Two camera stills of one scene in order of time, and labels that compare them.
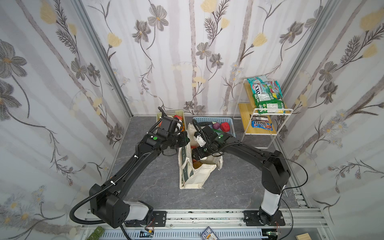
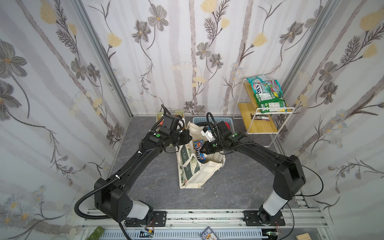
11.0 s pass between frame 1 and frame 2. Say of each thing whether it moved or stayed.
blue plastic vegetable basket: stayed
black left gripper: stayed
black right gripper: moved
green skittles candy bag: stayed
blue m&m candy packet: moved
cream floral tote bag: stayed
